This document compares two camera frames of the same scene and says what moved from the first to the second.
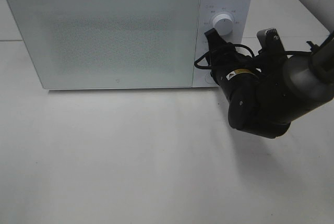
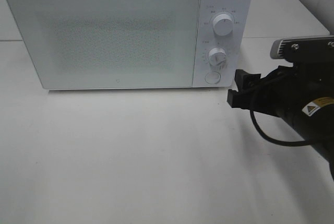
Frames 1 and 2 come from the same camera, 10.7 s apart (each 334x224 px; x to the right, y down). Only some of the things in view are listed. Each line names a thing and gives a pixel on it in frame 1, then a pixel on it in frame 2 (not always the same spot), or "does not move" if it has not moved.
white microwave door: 109,38 does not move
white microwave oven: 113,31 does not move
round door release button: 209,79 does not move
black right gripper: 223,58 to 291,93
